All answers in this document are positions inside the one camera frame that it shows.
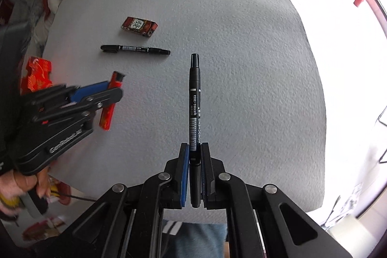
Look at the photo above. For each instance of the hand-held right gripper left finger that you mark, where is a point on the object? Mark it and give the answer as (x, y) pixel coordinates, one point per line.
(183, 173)

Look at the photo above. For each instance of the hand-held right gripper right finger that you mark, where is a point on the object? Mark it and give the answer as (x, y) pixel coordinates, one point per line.
(205, 173)

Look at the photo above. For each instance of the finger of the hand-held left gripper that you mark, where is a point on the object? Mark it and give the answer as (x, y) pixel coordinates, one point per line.
(90, 90)
(105, 96)

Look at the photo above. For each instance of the red lighter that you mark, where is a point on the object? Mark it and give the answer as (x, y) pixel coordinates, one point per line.
(107, 119)

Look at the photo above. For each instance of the red cardboard box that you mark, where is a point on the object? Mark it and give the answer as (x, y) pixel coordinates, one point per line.
(36, 73)

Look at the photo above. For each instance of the black marker pen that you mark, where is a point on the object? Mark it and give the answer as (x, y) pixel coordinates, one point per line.
(133, 49)
(195, 100)

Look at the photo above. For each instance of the person's left hand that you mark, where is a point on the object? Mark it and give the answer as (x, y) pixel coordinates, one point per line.
(15, 185)

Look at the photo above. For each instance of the black white striped cloth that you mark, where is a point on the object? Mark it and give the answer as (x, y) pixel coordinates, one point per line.
(172, 227)

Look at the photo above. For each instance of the person's leg in jeans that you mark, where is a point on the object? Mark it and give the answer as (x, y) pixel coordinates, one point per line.
(199, 241)

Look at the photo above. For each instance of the small dark red patterned box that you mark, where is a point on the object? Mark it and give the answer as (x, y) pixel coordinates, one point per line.
(139, 26)

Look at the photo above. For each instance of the red printed packet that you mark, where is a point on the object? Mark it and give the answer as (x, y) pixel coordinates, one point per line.
(39, 229)

